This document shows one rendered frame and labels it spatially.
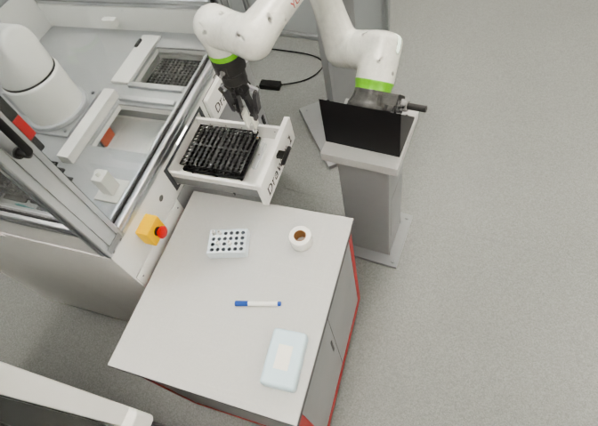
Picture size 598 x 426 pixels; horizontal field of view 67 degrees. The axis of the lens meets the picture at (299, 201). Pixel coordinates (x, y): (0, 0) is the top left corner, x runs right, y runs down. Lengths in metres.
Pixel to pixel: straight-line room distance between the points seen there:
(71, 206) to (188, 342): 0.50
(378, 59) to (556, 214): 1.31
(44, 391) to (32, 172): 0.46
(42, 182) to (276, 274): 0.67
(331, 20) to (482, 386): 1.50
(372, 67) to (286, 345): 0.88
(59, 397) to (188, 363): 0.44
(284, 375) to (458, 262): 1.22
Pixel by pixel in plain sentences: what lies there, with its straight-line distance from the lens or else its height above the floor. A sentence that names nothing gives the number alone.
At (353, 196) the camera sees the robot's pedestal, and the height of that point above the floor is 0.47.
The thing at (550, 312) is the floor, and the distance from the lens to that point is 2.22.
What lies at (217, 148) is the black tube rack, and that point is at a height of 0.90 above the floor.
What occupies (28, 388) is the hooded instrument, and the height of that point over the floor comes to 1.25.
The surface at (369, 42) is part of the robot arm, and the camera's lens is 1.53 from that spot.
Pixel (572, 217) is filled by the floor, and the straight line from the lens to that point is 2.47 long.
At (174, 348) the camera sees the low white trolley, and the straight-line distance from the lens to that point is 1.40.
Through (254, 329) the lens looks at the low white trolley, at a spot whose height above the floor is 0.76.
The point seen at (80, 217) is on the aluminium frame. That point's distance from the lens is 1.26.
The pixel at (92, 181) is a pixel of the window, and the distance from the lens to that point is 1.29.
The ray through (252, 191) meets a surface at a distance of 1.42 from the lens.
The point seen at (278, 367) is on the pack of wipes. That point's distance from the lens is 1.24.
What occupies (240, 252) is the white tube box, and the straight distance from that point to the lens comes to 1.40.
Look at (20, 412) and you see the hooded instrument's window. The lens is 0.96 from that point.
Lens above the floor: 1.99
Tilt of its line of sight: 55 degrees down
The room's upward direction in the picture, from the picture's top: 17 degrees counter-clockwise
